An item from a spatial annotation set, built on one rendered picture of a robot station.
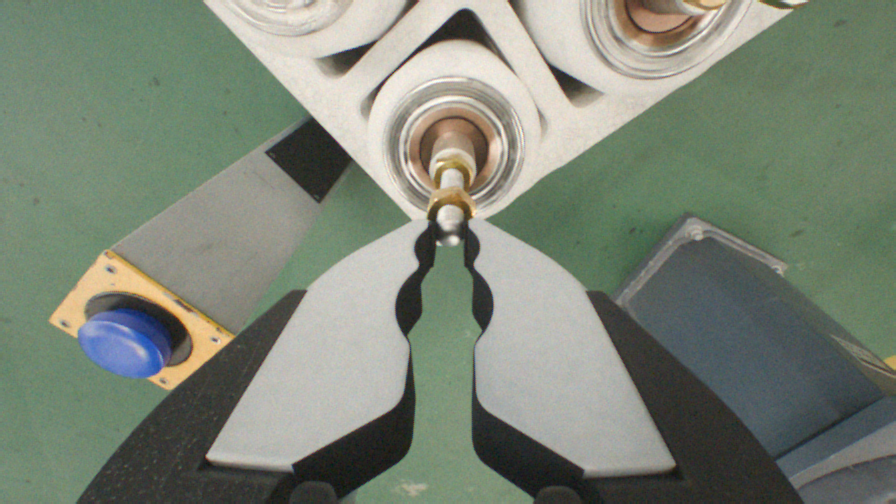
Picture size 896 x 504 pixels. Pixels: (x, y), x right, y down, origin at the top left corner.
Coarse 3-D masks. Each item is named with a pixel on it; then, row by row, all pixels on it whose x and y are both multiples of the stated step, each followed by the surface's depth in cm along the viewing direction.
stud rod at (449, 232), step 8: (448, 176) 16; (456, 176) 16; (448, 184) 15; (456, 184) 15; (448, 208) 13; (456, 208) 13; (440, 216) 13; (448, 216) 12; (456, 216) 12; (440, 224) 12; (448, 224) 12; (456, 224) 12; (440, 232) 12; (448, 232) 12; (456, 232) 12; (440, 240) 12; (448, 240) 12; (456, 240) 12
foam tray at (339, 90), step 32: (448, 0) 22; (480, 0) 22; (416, 32) 23; (448, 32) 32; (480, 32) 32; (512, 32) 23; (288, 64) 24; (320, 64) 25; (352, 64) 31; (384, 64) 24; (512, 64) 24; (544, 64) 24; (320, 96) 25; (352, 96) 25; (544, 96) 25; (576, 96) 28; (608, 96) 25; (352, 128) 26; (544, 128) 27; (576, 128) 26; (608, 128) 26; (544, 160) 27
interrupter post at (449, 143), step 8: (440, 136) 19; (448, 136) 19; (456, 136) 18; (464, 136) 19; (440, 144) 18; (448, 144) 17; (456, 144) 17; (464, 144) 18; (472, 144) 19; (432, 152) 19; (440, 152) 17; (448, 152) 17; (456, 152) 17; (464, 152) 17; (472, 152) 18; (432, 160) 17; (472, 160) 17; (432, 168) 17; (432, 176) 17; (472, 176) 17
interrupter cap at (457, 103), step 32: (416, 96) 18; (448, 96) 18; (480, 96) 18; (384, 128) 19; (416, 128) 19; (448, 128) 19; (480, 128) 19; (512, 128) 19; (384, 160) 20; (416, 160) 20; (480, 160) 20; (512, 160) 20; (416, 192) 21; (480, 192) 21
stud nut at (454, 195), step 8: (432, 192) 14; (440, 192) 13; (448, 192) 13; (456, 192) 13; (464, 192) 14; (432, 200) 13; (440, 200) 13; (448, 200) 13; (456, 200) 13; (464, 200) 13; (472, 200) 14; (432, 208) 13; (440, 208) 13; (464, 208) 13; (472, 208) 13; (432, 216) 13; (464, 216) 13; (472, 216) 13
